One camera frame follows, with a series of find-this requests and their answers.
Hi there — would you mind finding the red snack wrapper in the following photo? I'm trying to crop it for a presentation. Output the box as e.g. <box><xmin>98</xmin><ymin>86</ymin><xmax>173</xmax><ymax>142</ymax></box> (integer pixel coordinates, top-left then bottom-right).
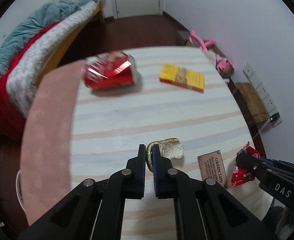
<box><xmin>231</xmin><ymin>141</ymin><xmax>260</xmax><ymax>187</ymax></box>

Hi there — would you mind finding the brown green life label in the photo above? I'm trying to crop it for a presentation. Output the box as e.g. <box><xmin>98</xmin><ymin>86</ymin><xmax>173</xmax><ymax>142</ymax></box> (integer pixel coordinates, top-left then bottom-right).
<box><xmin>197</xmin><ymin>150</ymin><xmax>228</xmax><ymax>189</ymax></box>

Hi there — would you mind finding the wooden bedside stool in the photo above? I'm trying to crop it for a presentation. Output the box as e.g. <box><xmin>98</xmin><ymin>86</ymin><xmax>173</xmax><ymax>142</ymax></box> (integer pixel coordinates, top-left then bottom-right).
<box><xmin>234</xmin><ymin>82</ymin><xmax>268</xmax><ymax>127</ymax></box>

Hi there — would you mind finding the black charger plug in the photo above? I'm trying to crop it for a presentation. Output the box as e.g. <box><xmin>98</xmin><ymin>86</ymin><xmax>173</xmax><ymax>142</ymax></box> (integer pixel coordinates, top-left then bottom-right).
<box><xmin>269</xmin><ymin>112</ymin><xmax>280</xmax><ymax>123</ymax></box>

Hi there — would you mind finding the white power strip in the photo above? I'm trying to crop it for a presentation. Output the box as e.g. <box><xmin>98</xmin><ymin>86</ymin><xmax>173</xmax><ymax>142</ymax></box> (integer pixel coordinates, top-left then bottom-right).
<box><xmin>243</xmin><ymin>63</ymin><xmax>283</xmax><ymax>127</ymax></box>

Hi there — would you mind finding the pink bed blanket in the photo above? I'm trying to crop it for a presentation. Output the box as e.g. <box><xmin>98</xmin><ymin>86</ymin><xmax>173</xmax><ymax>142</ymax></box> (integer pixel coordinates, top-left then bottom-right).
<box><xmin>20</xmin><ymin>60</ymin><xmax>85</xmax><ymax>224</ymax></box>

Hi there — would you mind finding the striped bed mattress cover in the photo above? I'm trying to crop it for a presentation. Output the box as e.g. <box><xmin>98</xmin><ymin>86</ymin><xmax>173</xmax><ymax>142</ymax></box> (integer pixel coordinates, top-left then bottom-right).
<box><xmin>69</xmin><ymin>45</ymin><xmax>274</xmax><ymax>240</ymax></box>

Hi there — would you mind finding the pink panther plush toy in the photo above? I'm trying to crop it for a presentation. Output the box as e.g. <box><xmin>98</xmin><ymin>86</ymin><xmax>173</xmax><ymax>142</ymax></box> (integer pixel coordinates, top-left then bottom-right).
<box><xmin>187</xmin><ymin>30</ymin><xmax>234</xmax><ymax>79</ymax></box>

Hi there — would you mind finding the yellow book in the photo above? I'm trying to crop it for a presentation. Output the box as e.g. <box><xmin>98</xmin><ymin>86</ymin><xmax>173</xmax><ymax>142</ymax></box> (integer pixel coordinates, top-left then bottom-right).
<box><xmin>159</xmin><ymin>64</ymin><xmax>204</xmax><ymax>93</ymax></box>

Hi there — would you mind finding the red blanket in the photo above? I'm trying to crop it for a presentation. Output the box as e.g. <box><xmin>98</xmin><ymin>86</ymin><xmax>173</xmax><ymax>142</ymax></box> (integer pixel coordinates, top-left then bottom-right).
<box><xmin>0</xmin><ymin>22</ymin><xmax>58</xmax><ymax>140</ymax></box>

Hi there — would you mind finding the red cola can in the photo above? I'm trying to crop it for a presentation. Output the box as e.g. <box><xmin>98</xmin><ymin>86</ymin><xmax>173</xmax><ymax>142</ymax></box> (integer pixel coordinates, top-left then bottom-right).
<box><xmin>81</xmin><ymin>50</ymin><xmax>139</xmax><ymax>90</ymax></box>

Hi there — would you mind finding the checkered grey pillow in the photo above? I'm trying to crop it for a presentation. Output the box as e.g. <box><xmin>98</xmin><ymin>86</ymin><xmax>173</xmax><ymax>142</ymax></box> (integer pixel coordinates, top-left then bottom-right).
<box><xmin>6</xmin><ymin>1</ymin><xmax>98</xmax><ymax>117</ymax></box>

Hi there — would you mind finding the teal quilt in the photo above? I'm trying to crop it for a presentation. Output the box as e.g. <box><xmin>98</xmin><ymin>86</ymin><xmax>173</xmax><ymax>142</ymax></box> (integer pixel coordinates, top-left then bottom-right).
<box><xmin>0</xmin><ymin>0</ymin><xmax>97</xmax><ymax>75</ymax></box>

